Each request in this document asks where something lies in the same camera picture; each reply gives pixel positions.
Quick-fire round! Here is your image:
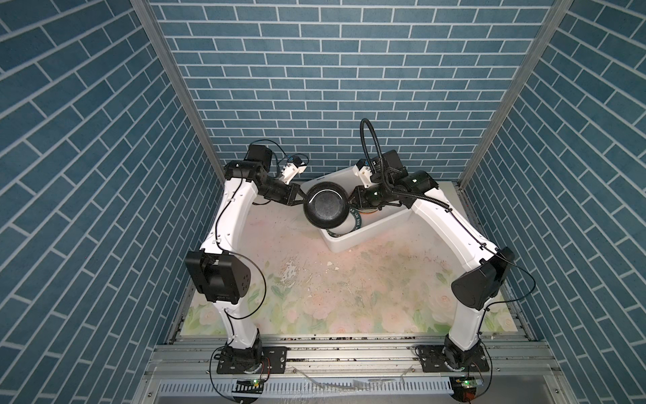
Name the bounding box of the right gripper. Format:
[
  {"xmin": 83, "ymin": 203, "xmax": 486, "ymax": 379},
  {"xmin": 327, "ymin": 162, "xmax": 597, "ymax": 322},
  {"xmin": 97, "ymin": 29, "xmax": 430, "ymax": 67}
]
[{"xmin": 344, "ymin": 182, "xmax": 392, "ymax": 209}]

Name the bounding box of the black round plate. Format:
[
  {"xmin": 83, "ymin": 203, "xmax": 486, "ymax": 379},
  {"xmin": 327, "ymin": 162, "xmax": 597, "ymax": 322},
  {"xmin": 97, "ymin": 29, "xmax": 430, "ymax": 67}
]
[{"xmin": 303, "ymin": 182, "xmax": 350, "ymax": 230}]

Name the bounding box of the green rim plate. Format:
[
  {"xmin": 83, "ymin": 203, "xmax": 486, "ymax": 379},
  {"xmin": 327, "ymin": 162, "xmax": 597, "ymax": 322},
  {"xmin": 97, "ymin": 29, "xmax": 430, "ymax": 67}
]
[{"xmin": 326, "ymin": 208, "xmax": 363, "ymax": 237}]

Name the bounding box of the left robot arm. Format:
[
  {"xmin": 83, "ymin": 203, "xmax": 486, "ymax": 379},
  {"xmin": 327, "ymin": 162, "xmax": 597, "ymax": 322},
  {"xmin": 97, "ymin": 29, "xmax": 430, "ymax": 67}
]
[{"xmin": 185, "ymin": 142, "xmax": 309, "ymax": 358}]

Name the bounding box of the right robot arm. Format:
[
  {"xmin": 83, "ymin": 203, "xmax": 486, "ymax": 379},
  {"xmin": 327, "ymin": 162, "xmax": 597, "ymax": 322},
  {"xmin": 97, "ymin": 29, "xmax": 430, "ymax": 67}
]
[{"xmin": 350, "ymin": 151, "xmax": 515, "ymax": 370}]

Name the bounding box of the white plastic bin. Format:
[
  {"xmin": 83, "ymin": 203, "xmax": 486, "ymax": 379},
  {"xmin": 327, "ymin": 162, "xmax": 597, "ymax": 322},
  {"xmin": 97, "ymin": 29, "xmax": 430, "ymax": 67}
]
[{"xmin": 300, "ymin": 166, "xmax": 412, "ymax": 253}]

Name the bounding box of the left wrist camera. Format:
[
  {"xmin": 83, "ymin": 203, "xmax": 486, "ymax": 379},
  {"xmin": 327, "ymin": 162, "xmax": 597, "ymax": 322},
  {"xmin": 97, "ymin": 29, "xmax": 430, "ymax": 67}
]
[{"xmin": 278, "ymin": 154, "xmax": 309, "ymax": 184}]

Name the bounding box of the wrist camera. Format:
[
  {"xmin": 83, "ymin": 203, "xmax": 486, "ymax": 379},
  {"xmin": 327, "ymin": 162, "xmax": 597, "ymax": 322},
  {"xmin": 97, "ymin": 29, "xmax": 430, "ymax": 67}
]
[
  {"xmin": 278, "ymin": 154, "xmax": 309, "ymax": 184},
  {"xmin": 353, "ymin": 159, "xmax": 374, "ymax": 189}
]

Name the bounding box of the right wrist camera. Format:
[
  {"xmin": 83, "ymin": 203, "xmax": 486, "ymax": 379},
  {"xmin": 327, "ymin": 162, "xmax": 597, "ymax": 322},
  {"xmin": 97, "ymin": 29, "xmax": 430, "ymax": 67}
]
[{"xmin": 353, "ymin": 159, "xmax": 374, "ymax": 189}]

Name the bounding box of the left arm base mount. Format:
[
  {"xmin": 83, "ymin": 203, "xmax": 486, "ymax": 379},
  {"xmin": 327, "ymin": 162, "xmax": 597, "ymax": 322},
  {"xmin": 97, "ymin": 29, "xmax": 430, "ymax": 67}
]
[{"xmin": 215, "ymin": 346, "xmax": 288, "ymax": 375}]

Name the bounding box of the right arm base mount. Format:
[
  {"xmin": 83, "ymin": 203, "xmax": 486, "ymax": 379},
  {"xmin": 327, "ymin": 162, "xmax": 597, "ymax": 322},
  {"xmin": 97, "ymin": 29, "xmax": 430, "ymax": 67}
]
[{"xmin": 412, "ymin": 341, "xmax": 491, "ymax": 373}]

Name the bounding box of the aluminium rail frame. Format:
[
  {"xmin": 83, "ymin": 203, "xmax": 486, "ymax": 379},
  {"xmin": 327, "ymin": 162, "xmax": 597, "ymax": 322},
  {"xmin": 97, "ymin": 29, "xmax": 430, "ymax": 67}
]
[{"xmin": 134, "ymin": 336, "xmax": 575, "ymax": 403}]

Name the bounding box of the left aluminium corner post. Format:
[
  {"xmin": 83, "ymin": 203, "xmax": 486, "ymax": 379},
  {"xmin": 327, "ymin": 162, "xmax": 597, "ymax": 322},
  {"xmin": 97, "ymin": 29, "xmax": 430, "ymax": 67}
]
[{"xmin": 131, "ymin": 0, "xmax": 225, "ymax": 183}]

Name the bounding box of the aluminium corner post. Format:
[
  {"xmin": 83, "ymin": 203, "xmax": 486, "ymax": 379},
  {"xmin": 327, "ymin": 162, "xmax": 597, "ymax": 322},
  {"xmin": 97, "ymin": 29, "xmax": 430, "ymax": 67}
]
[
  {"xmin": 131, "ymin": 0, "xmax": 225, "ymax": 183},
  {"xmin": 457, "ymin": 0, "xmax": 573, "ymax": 193}
]

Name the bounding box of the right aluminium corner post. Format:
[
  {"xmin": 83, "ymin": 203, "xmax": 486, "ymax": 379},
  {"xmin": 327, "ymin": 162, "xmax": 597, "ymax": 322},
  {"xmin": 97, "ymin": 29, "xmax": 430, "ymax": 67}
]
[{"xmin": 457, "ymin": 0, "xmax": 573, "ymax": 193}]

